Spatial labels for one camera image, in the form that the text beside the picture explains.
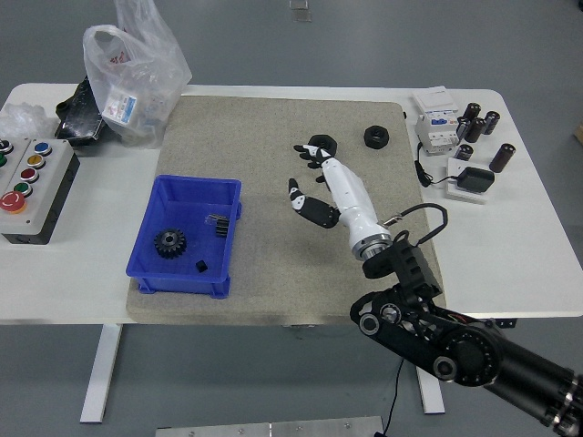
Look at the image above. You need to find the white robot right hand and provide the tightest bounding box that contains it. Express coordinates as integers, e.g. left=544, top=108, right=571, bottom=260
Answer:
left=287, top=142, right=393, bottom=248

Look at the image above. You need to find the blue plastic bin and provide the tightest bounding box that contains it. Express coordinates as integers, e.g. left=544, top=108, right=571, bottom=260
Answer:
left=125, top=175, right=244, bottom=300

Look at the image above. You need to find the large black bevel gear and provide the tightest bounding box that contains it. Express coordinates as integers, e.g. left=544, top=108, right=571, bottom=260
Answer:
left=153, top=228, right=189, bottom=260

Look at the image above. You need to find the large black hex nut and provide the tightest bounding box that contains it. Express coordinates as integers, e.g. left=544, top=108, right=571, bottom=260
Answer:
left=307, top=134, right=339, bottom=158

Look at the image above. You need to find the small black hex nut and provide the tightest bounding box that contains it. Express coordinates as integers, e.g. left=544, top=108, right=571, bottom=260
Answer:
left=363, top=125, right=391, bottom=150

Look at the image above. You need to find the white blue labelled box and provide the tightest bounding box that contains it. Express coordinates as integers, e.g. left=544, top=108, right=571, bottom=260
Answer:
left=103, top=88, right=139, bottom=124

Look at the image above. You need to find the grey five-button control box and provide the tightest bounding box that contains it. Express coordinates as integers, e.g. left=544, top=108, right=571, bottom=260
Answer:
left=0, top=137, right=81, bottom=246

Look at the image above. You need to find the grey-brown mat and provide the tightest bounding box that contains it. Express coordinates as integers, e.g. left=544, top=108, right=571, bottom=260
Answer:
left=125, top=95, right=450, bottom=327

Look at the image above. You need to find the white circuit breaker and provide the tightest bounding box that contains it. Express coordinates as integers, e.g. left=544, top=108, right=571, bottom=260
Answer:
left=412, top=86, right=461, bottom=157

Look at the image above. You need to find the white flat plate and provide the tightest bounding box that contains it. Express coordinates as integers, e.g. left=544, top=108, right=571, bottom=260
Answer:
left=444, top=157, right=491, bottom=206

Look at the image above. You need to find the black power adapter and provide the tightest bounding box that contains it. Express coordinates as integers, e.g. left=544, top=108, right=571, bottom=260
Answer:
left=456, top=166, right=496, bottom=191

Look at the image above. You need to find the white table leg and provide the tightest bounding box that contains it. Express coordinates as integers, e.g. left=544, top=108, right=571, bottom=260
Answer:
left=79, top=323, right=123, bottom=423
left=414, top=366, right=445, bottom=414

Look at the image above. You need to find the clear plastic bag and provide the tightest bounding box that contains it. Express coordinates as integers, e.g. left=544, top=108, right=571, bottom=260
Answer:
left=82, top=0, right=193, bottom=150

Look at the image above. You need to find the black plastic tray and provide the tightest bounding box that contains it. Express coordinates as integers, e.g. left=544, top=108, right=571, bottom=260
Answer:
left=54, top=76, right=110, bottom=147

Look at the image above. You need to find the crumpled clear plastic wrap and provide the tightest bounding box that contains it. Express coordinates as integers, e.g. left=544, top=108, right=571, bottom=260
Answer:
left=0, top=102, right=58, bottom=140

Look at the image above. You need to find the black adapter cord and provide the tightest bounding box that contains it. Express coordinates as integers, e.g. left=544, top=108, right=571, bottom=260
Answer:
left=413, top=141, right=460, bottom=188

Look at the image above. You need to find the thin black floor cable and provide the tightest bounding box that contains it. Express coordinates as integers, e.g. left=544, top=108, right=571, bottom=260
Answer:
left=381, top=357, right=405, bottom=437

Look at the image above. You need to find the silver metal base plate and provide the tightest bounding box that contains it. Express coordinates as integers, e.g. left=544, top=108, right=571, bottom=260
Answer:
left=155, top=415, right=386, bottom=437

